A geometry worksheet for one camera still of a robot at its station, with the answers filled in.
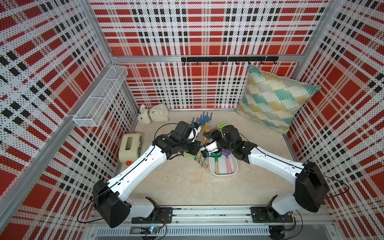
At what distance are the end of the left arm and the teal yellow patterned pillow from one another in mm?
534

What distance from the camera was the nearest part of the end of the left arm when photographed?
518 mm

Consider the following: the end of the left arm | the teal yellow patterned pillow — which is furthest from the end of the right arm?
the teal yellow patterned pillow

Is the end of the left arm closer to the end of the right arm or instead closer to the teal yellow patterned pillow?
the end of the right arm

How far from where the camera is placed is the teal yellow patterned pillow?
2.81 ft
